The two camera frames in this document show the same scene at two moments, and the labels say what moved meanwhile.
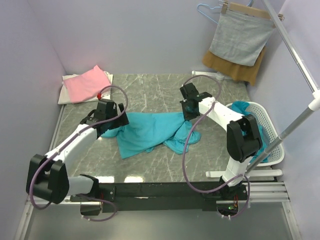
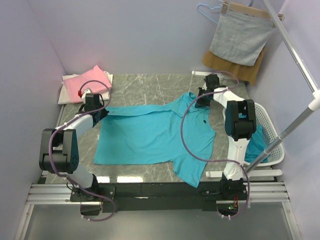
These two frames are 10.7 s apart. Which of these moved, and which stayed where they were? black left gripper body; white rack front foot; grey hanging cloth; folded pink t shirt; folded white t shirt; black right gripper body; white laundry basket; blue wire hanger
Moved: black left gripper body; black right gripper body
Stayed: folded white t shirt; white laundry basket; blue wire hanger; grey hanging cloth; white rack front foot; folded pink t shirt
